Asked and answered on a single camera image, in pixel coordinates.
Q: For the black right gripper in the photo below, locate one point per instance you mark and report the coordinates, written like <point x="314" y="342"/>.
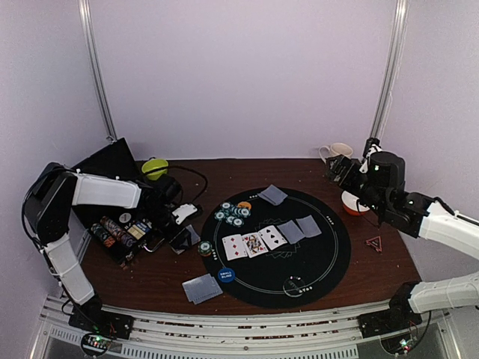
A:
<point x="340" y="170"/>

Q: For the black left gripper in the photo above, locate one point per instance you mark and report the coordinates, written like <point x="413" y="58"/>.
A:
<point x="176" y="238"/>

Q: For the grey cloth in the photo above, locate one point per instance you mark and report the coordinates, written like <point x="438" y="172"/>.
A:
<point x="194" y="236"/>

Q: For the face-down board card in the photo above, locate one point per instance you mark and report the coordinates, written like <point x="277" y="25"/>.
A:
<point x="309" y="226"/>
<point x="291" y="232"/>

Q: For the stack of poker chips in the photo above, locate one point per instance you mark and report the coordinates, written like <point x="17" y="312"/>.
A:
<point x="205" y="248"/>

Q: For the dealt cards back pile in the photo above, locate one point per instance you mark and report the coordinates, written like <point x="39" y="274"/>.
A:
<point x="273" y="195"/>

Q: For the dealt cards pile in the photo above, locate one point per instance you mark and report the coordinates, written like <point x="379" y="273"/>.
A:
<point x="201" y="289"/>
<point x="273" y="195"/>

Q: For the blue green poker chips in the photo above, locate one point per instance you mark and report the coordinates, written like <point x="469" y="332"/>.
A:
<point x="231" y="214"/>

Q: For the orange big blind button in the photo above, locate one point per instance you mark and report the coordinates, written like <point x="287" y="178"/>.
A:
<point x="244" y="204"/>

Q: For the three of diamonds card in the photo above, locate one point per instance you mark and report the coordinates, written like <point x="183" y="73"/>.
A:
<point x="234" y="247"/>

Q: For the three of spades card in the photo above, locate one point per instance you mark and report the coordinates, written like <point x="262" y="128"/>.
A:
<point x="272" y="237"/>

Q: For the dealt cards front pile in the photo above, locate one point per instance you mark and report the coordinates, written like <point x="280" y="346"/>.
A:
<point x="201" y="289"/>

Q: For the blue small blind button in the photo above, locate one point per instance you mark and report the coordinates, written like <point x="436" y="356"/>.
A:
<point x="226" y="275"/>

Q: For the queen of hearts card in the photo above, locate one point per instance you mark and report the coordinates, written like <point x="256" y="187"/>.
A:
<point x="254" y="244"/>

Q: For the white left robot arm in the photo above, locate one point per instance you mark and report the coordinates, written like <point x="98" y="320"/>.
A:
<point x="51" y="200"/>

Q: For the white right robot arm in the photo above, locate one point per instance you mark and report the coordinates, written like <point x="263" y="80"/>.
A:
<point x="432" y="221"/>

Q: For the texas holdem card deck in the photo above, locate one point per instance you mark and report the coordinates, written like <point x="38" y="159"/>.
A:
<point x="138" y="229"/>

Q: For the white patterned mug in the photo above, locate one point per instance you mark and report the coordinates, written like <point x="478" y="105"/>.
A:
<point x="335" y="149"/>

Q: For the green bowl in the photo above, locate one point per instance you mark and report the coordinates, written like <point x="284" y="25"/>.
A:
<point x="153" y="169"/>

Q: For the orange white bowl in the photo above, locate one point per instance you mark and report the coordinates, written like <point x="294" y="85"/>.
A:
<point x="351" y="204"/>

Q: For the white round dealer chip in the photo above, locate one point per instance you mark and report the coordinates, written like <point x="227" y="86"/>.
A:
<point x="125" y="218"/>

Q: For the black poker chip case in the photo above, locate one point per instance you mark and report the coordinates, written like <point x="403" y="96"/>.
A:
<point x="109" y="183"/>

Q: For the front row poker chips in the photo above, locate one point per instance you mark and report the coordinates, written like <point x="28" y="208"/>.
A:
<point x="109" y="233"/>

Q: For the red black triangular holder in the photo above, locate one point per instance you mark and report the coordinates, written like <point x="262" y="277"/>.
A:
<point x="375" y="243"/>

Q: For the round black poker mat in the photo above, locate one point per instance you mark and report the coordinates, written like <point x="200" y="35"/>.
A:
<point x="321" y="261"/>

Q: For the clear dealer button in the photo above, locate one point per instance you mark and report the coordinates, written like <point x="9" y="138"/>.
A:
<point x="294" y="287"/>

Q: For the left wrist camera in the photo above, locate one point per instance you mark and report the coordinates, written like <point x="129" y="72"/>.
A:
<point x="167" y="188"/>

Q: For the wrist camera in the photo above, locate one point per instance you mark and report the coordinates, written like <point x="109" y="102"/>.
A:
<point x="386" y="170"/>
<point x="167" y="188"/>

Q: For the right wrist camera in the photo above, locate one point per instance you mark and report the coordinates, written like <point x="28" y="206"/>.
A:
<point x="386" y="170"/>

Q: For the right aluminium frame post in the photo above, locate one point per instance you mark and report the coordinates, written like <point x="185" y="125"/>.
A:
<point x="395" y="53"/>

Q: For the aluminium frame post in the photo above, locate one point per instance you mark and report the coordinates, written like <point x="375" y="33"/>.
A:
<point x="99" y="87"/>
<point x="395" y="53"/>

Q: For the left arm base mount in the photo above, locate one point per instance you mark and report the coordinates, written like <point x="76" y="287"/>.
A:
<point x="98" y="338"/>

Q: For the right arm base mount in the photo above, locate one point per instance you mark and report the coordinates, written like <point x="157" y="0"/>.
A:
<point x="399" y="326"/>

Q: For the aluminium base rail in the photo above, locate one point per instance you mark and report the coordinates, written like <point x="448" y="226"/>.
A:
<point x="333" y="333"/>

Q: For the left aluminium frame post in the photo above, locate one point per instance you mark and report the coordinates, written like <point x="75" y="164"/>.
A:
<point x="99" y="87"/>

